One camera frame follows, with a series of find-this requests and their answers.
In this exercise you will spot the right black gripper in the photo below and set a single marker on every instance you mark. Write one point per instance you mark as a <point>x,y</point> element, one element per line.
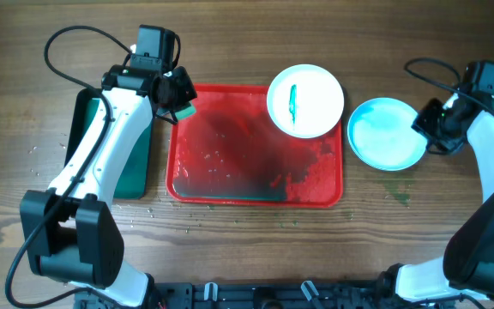
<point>423,122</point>

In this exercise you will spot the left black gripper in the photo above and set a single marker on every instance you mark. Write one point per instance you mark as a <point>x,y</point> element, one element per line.
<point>186,90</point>

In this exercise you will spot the green scrubbing sponge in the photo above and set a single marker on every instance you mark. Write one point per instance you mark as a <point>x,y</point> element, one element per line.
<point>185,111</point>

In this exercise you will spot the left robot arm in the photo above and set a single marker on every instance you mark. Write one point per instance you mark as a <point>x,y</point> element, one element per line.
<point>70,234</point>

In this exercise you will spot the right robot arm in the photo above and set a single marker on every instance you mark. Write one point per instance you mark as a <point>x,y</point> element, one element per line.
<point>467,266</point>

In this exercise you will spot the red plastic tray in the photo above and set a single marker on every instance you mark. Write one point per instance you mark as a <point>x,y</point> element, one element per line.
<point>231,152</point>

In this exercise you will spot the dark green tray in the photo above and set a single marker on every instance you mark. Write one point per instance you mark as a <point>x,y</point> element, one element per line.
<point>132,182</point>

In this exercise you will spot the top stained white plate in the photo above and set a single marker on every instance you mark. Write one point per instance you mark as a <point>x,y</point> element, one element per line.
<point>305,101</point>

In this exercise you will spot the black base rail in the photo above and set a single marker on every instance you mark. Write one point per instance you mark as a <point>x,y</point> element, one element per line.
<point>308,295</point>

